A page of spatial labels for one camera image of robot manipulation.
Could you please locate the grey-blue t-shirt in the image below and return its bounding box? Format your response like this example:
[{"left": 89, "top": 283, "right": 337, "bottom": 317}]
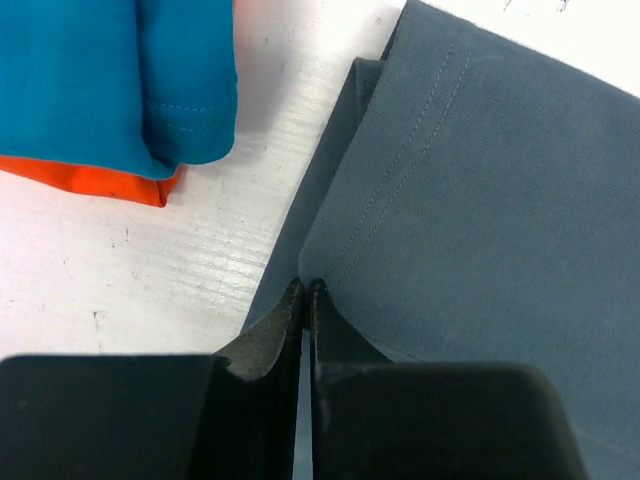
[{"left": 247, "top": 1, "right": 639, "bottom": 479}]

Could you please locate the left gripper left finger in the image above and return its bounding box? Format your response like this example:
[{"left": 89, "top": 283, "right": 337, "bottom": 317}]
[{"left": 1, "top": 281, "right": 304, "bottom": 479}]

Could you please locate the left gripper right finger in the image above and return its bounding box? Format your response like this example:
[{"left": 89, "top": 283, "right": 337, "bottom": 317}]
[{"left": 310, "top": 281, "right": 587, "bottom": 479}]

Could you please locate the folded orange t-shirt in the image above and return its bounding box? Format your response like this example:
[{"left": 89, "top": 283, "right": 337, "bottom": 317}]
[{"left": 1, "top": 155, "right": 180, "bottom": 208}]

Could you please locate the folded blue t-shirt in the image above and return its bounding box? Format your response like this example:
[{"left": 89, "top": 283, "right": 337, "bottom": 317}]
[{"left": 1, "top": 0, "right": 238, "bottom": 180}]

